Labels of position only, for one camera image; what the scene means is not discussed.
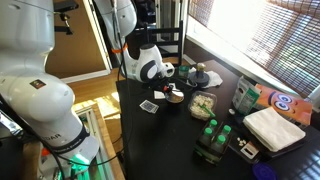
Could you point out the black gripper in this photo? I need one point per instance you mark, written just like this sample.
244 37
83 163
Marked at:
161 83

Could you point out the orange label tin can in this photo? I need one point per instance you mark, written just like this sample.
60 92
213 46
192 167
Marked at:
175 95

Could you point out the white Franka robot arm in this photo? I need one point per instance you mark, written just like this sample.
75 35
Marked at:
33 100

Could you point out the white paper napkin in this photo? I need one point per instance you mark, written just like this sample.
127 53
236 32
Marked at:
159 95

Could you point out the small green jar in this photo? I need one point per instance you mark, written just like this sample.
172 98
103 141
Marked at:
183 71

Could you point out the blue patterned playing cards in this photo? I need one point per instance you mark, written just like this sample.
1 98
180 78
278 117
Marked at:
149 106

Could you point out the black tape roll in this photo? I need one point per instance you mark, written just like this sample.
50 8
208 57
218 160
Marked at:
199 81

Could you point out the clear container of seeds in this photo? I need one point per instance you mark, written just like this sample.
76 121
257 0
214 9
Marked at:
200 101

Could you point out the brass round topped object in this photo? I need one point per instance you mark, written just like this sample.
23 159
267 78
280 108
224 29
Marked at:
200 67

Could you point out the green plastic scoop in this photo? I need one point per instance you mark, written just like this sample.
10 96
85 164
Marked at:
207 110

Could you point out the crumpled white paper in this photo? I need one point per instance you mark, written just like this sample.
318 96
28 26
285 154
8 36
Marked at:
215 78

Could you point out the green capped clear bottle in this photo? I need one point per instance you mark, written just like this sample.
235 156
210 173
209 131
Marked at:
221 139
208 132
213 124
227 129

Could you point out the black wooden chair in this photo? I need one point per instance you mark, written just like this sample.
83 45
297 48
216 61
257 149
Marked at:
166 31

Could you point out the small white round cap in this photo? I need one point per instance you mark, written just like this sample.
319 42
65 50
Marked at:
232 111

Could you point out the pack of green bottles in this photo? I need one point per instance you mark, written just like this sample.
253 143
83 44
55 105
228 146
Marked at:
203 155

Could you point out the white green food pouch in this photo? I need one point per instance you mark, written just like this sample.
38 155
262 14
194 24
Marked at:
245 96

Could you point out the white window sill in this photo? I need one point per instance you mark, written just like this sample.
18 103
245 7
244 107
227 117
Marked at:
266 76

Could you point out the white card with black slot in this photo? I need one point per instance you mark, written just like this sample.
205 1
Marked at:
253 148

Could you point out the folded white towel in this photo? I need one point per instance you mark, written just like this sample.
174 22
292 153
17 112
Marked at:
271 128

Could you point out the bamboo window blinds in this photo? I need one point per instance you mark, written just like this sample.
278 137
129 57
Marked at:
283 40

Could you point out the blue round lid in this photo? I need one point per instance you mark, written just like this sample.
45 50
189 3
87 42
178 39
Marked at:
263 171

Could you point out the colourful snack bag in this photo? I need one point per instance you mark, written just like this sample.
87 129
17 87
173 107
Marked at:
293 106

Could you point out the black tray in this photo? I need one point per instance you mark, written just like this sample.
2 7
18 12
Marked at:
280 153

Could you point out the white door frame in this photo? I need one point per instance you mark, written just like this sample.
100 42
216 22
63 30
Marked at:
101 50

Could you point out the wooden frame cart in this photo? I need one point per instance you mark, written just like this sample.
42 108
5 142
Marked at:
106 153

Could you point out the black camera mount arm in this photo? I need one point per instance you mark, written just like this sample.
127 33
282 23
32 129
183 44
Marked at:
65 29

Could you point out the black mounted camera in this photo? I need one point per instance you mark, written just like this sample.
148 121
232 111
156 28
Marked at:
66 5

